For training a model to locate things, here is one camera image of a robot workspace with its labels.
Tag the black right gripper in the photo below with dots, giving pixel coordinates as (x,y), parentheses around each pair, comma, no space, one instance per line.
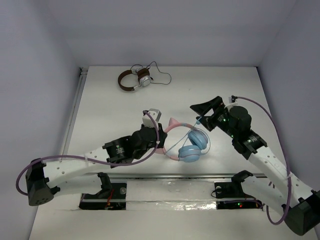
(203,108)

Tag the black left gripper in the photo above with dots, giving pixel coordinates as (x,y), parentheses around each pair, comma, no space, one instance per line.
(161,135)

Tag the pink blue cat-ear headphones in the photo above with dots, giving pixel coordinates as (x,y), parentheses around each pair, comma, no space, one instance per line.
(197,142)

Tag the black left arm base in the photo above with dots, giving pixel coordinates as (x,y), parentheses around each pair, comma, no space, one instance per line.
(111,196)

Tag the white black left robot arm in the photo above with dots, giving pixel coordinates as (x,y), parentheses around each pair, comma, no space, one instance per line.
(44,176)

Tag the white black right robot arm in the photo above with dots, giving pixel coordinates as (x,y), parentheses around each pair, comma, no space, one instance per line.
(296,202)

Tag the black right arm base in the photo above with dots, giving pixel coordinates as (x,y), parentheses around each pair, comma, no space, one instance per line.
(230,195)

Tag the brown silver headphones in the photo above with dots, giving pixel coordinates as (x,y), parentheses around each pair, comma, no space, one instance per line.
(133,79)

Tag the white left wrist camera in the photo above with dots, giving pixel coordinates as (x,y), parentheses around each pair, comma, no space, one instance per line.
(151,117)

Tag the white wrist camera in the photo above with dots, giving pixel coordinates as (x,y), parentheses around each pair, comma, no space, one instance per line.
(151,117)
(232,102)

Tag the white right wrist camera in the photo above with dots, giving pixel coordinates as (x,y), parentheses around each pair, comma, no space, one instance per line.
(232,102)

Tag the aluminium rail frame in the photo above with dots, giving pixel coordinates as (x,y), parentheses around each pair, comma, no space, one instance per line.
(105,113)

